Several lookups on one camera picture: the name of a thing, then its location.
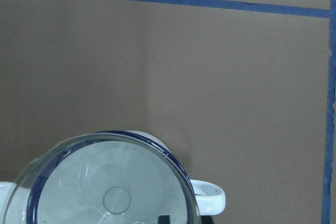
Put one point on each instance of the clear glass funnel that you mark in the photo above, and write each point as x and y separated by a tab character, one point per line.
110	182

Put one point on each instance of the white enamel mug blue rim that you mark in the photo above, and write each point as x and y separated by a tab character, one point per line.
210	195

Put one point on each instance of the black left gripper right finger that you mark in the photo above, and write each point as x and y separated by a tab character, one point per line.
207	220

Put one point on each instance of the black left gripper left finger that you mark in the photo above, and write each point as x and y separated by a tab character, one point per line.
165	219

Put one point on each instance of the brown paper table cover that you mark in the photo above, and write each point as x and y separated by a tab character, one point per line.
241	91

